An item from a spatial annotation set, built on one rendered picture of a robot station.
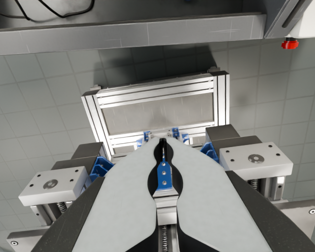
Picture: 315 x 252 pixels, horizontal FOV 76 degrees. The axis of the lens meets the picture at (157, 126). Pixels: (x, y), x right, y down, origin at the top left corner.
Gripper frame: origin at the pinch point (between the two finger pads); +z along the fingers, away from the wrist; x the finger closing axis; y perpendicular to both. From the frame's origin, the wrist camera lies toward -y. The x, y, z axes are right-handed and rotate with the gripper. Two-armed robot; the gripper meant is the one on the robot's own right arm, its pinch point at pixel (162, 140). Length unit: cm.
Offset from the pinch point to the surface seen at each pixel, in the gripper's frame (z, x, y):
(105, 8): 39.9, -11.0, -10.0
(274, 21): 25.7, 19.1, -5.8
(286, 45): 42, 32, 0
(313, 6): 24.9, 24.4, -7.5
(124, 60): 123, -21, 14
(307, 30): 24.9, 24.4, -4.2
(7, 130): 123, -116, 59
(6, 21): 40, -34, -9
